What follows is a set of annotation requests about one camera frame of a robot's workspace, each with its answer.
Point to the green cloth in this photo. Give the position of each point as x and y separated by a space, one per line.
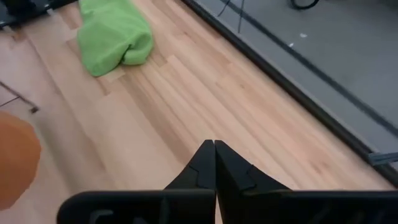
112 37

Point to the black aluminium table frame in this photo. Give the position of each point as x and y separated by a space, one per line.
278 77

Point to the orange plastic mug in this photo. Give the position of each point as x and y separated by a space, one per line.
15 161

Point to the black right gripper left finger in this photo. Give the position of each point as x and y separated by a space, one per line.
186 205

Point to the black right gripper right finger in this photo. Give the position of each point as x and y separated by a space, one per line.
264 205

